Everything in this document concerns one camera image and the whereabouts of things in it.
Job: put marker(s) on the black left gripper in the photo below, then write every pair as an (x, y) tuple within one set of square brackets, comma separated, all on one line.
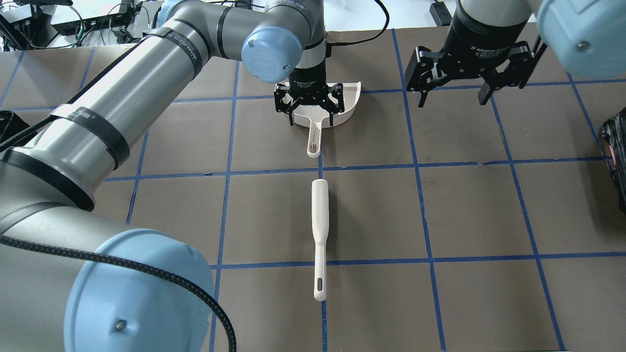
[(308, 82)]

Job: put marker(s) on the black bagged trash bin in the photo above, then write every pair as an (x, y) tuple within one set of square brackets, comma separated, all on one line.
[(10, 125)]

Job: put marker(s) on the white hand brush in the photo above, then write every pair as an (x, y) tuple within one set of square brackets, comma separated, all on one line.
[(320, 213)]

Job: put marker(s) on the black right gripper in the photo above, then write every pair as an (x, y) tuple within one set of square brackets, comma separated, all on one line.
[(481, 41)]

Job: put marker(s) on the white plastic dustpan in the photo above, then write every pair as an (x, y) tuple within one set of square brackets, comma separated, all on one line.
[(316, 119)]

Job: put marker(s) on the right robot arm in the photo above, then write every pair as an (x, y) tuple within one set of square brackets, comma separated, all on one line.
[(586, 36)]

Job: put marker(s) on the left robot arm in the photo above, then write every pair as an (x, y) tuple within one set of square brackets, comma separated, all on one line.
[(74, 281)]

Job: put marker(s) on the black bin at edge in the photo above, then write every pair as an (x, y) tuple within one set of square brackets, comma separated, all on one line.
[(613, 137)]

